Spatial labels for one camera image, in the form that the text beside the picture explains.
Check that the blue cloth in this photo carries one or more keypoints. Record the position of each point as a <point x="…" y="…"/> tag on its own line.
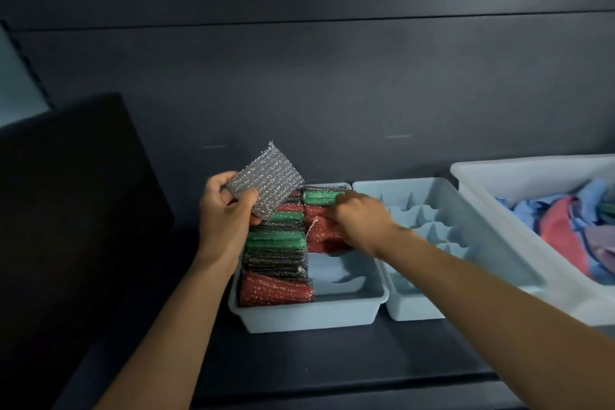
<point x="528" y="208"/>

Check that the light blue divided tray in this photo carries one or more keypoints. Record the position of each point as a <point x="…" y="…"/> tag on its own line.
<point x="432" y="227"/>

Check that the silver glitter scrub sponge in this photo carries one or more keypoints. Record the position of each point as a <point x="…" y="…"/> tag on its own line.
<point x="269" y="179"/>

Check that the white plastic bin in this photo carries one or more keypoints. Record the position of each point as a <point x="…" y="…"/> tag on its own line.
<point x="509" y="174"/>

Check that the person's right hand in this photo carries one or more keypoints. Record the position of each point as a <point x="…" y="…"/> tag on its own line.
<point x="365" y="222"/>

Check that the red glitter scrub sponge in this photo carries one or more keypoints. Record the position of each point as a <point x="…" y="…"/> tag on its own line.
<point x="322" y="234"/>

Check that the person's right fingers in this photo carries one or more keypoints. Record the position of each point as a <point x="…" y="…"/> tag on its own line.
<point x="340" y="215"/>

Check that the light blue plastic tray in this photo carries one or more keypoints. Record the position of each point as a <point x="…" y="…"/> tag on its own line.
<point x="336" y="313"/>

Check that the person's left hand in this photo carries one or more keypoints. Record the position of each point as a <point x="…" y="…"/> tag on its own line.
<point x="218" y="227"/>

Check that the row of packed scouring pads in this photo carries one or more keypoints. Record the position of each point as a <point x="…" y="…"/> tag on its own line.
<point x="274" y="260"/>

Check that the pink cloth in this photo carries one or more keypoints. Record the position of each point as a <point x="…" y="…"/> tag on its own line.
<point x="562" y="232"/>

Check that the purple cloth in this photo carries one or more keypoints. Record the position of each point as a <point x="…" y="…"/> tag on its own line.
<point x="600" y="246"/>

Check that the person's left forearm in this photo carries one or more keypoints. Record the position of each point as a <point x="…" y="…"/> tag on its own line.
<point x="177" y="328"/>

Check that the person's left thumb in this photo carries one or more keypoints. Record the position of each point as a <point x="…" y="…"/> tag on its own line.
<point x="242" y="198"/>

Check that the person's right forearm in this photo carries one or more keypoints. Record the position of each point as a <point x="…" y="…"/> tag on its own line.
<point x="480" y="309"/>

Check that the green cloth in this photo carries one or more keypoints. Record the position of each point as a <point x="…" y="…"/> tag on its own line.
<point x="608" y="209"/>

